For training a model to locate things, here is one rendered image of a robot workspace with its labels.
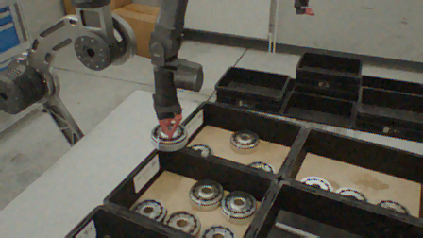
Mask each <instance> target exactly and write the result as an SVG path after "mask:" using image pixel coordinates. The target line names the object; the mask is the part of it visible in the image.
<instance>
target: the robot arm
mask: <svg viewBox="0 0 423 238"><path fill-rule="evenodd" d="M72 1H74V2H76V3H88V2H91V1H93V0H72ZM188 2H189V0H161V5H160V11H159V13H158V17H157V18H156V22H155V25H154V28H153V32H151V36H150V40H149V46H148V50H149V54H150V55H151V65H153V76H154V83H155V91H156V93H153V94H152V98H153V109H154V110H155V112H156V115H157V119H158V122H159V124H160V126H161V127H162V129H163V131H164V132H165V133H166V135H167V136H168V137H171V136H174V133H175V132H176V130H177V127H178V125H179V124H180V122H181V120H182V107H181V106H180V103H179V101H178V97H177V88H179V89H182V90H185V91H192V92H196V93H199V91H201V88H202V86H203V80H204V74H203V66H202V65H201V64H200V63H196V62H193V61H188V60H186V59H181V58H179V57H178V51H179V50H180V47H181V44H182V38H183V34H182V30H183V27H184V17H185V13H186V10H187V5H188ZM174 113H175V114H174ZM172 121H175V123H174V125H173V127H172V130H171V132H169V131H168V128H167V127H166V126H170V124H171V122H172Z"/></svg>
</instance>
